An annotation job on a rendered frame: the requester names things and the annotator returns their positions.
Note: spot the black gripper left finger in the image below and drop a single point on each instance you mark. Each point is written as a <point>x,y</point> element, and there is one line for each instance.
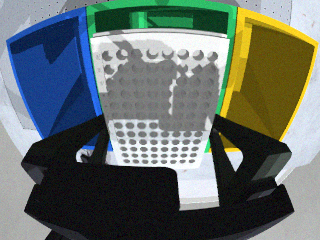
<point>65,144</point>

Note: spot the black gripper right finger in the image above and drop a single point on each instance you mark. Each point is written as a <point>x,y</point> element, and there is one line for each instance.
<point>263,158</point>

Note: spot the blue bin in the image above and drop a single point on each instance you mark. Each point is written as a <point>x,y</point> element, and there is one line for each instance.
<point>50,72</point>

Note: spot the green bin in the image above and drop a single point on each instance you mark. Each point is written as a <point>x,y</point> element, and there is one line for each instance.
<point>200,15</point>

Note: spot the yellow bin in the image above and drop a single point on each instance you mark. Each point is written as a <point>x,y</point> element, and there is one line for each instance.
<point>274,69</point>

